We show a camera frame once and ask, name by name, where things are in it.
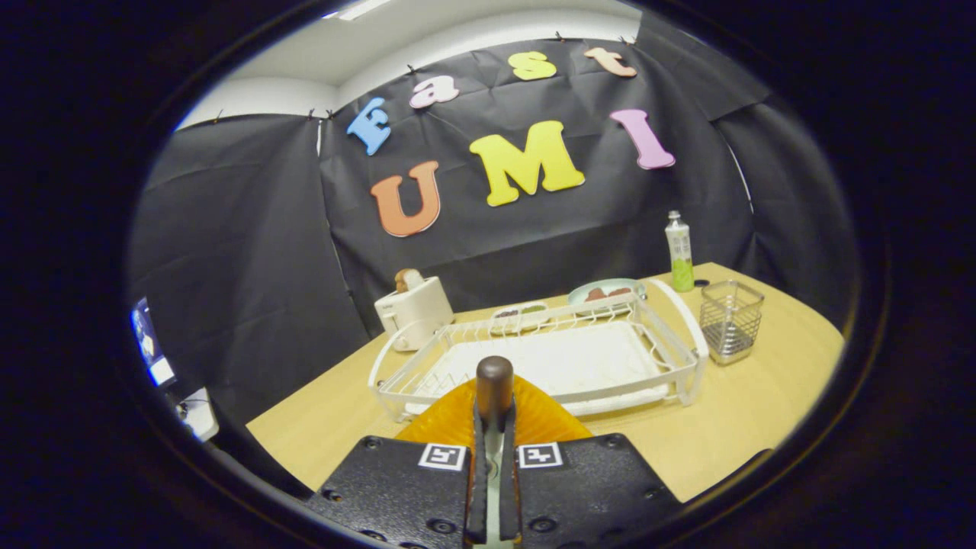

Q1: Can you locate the computer screen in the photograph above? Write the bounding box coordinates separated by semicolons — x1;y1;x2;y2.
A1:
131;297;178;388

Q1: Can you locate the small dish with food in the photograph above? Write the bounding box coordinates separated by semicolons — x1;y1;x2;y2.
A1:
490;303;550;335

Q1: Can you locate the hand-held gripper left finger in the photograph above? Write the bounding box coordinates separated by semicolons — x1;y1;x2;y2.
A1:
305;374;489;546

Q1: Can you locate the white wire dish rack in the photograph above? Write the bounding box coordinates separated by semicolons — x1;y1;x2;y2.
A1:
368;278;711;422

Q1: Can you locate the white toaster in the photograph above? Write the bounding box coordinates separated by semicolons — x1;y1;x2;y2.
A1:
374;276;455;352

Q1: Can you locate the ceiling light panel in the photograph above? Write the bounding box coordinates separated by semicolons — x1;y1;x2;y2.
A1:
324;0;393;21

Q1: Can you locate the white device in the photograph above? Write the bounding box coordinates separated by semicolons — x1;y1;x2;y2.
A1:
177;387;220;443

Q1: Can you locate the green drink bottle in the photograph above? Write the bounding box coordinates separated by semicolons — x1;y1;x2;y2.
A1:
666;211;696;293

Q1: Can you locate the metal wire basket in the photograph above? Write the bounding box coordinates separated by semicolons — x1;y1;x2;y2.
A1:
699;280;766;366

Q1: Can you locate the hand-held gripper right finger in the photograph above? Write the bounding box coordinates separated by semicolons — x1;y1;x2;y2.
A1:
499;374;683;546

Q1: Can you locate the wooden-handled spoon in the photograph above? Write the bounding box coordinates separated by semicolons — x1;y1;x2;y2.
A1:
474;355;516;548

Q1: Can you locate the grey plate with food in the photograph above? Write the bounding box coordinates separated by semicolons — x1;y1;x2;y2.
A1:
567;278;647;315

